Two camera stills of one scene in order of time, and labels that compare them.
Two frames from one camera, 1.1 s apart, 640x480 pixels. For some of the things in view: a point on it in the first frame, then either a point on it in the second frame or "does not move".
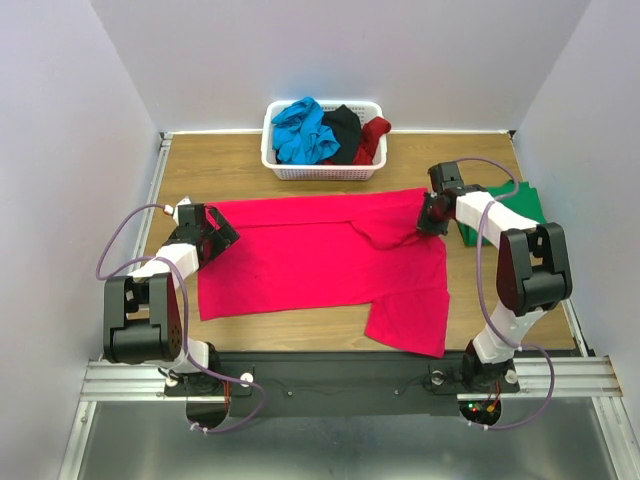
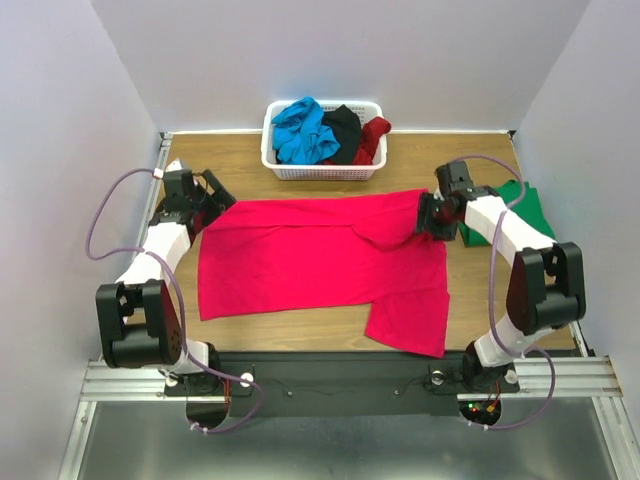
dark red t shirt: (372, 132) does not move
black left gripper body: (206, 236) to (202, 205)
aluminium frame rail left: (164, 142) does not move
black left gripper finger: (222, 230) to (221, 198)
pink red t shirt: (335, 251) does not move
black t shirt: (346, 126) does not move
